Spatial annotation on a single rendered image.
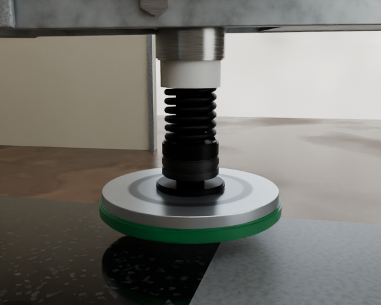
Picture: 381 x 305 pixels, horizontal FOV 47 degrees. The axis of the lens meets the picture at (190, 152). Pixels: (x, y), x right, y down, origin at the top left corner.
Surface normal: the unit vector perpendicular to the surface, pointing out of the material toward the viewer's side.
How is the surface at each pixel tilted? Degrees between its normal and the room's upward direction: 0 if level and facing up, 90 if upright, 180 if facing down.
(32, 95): 90
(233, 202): 0
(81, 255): 0
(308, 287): 0
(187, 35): 90
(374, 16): 90
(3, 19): 90
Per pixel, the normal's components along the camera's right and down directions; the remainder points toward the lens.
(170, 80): -0.62, 0.16
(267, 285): 0.00, -0.98
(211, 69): 0.65, 0.15
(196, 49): 0.11, 0.20
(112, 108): -0.16, 0.20
